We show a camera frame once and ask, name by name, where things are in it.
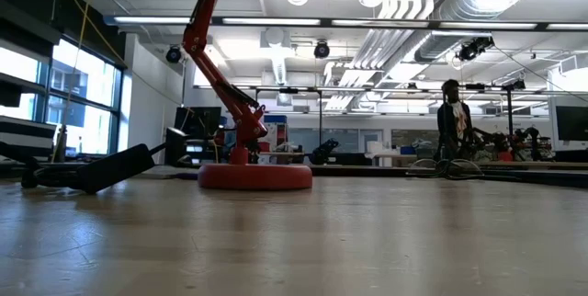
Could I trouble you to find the red desk lamp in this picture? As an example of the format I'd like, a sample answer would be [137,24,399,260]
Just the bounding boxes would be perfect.
[181,0,314,192]

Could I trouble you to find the black ceiling spotlight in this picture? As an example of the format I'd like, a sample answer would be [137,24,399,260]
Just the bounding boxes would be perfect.
[313,40,331,60]
[164,45,184,64]

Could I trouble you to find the black computer monitor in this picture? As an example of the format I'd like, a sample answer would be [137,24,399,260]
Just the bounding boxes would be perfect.
[174,106,222,139]

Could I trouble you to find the black equipment box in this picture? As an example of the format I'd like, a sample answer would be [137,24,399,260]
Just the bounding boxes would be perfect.
[164,126,189,167]

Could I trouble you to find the person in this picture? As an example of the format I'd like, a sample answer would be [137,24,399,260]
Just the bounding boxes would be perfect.
[435,78,477,162]

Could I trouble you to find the long ceiling strip light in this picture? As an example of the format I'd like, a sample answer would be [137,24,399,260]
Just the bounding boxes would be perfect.
[105,14,588,31]

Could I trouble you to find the large window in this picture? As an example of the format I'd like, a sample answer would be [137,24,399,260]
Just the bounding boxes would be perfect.
[0,38,124,159]

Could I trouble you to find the white framed monitor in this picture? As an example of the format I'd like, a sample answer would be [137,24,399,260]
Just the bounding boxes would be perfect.
[548,96,588,153]

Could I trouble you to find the coiled black cables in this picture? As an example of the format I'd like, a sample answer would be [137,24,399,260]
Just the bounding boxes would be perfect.
[408,157,486,181]

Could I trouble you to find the black ceiling camera cluster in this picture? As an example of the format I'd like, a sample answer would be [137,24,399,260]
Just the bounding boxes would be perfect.
[457,36,496,63]

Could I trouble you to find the yellow hanging cable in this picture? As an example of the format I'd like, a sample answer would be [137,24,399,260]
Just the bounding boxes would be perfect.
[51,0,96,162]

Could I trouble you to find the black table edge rail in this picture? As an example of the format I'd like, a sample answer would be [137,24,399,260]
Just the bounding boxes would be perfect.
[181,161,588,190]

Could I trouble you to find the black lamp power cable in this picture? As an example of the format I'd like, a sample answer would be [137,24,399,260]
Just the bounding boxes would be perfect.
[20,142,169,191]

